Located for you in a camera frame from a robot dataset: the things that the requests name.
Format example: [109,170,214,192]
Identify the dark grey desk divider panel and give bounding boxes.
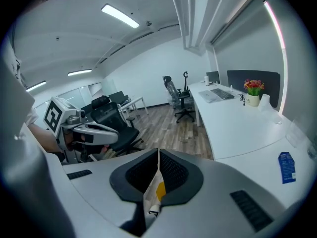
[226,69,281,109]
[108,90,131,105]

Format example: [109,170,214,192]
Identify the potted colourful flowers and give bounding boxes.
[243,79,265,107]

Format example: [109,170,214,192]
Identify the blue packet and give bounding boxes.
[277,152,297,184]

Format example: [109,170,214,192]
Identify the person's white shirt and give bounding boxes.
[0,33,39,138]

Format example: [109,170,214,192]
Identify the person's left hand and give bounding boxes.
[65,132,109,156]

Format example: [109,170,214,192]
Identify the black keyboard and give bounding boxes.
[210,88,235,100]

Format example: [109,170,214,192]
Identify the vertical light strip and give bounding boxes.
[264,0,288,114]

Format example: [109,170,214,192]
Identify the small dark desk divider panel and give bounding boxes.
[206,71,220,85]

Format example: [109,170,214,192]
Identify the white desk leg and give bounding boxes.
[194,100,201,127]

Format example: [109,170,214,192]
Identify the black ring-headrest office chair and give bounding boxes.
[173,71,196,124]

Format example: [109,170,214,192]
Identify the small white office desk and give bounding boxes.
[118,97,149,120]

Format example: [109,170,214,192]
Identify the black mesh office chair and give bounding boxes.
[90,96,144,157]

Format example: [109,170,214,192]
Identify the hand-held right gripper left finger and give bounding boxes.
[62,147,158,238]

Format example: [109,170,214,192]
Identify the translucent white cup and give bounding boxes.
[258,94,271,114]

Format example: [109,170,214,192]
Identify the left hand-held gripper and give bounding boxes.
[43,96,120,163]

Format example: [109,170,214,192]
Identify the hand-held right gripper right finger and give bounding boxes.
[148,148,287,238]

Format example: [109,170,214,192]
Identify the beige packet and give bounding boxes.
[144,148,164,209]

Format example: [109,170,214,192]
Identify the long ceiling light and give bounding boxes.
[67,68,93,77]
[26,80,47,92]
[101,3,140,29]

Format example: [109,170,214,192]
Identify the person's left forearm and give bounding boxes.
[28,122,65,154]

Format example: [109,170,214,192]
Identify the silver laptop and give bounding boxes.
[198,90,221,104]

